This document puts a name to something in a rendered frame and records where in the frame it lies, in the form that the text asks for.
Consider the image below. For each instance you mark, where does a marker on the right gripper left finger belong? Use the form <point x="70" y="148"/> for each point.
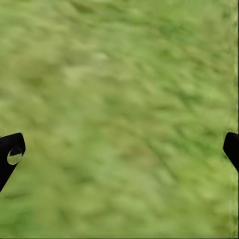
<point x="12" y="148"/>

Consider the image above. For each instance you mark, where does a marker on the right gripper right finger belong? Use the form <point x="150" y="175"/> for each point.
<point x="231" y="148"/>

